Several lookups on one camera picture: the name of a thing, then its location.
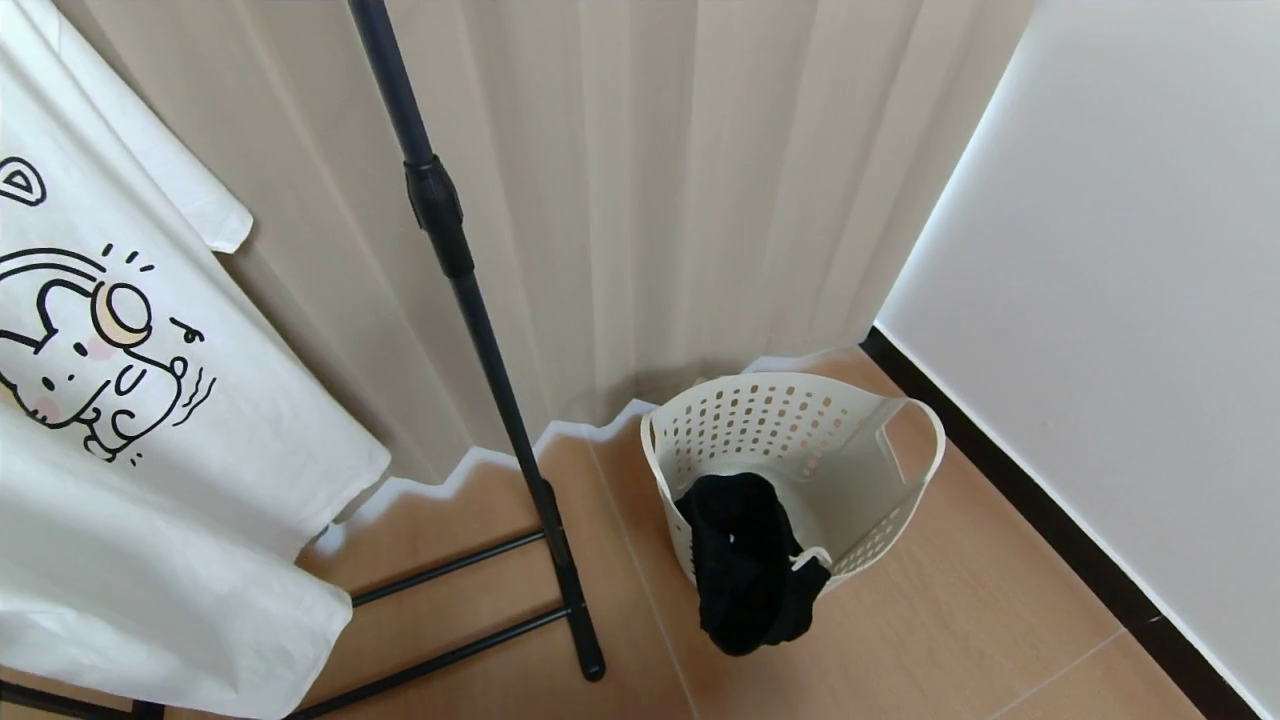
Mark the black garment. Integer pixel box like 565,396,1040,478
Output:
675,472,833,658

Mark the white laundry basket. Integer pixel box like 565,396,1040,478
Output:
640,372,947,601

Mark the black clothes rack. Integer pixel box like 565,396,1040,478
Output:
0,0,607,720

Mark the white printed T-shirt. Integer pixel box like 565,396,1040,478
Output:
0,0,392,720

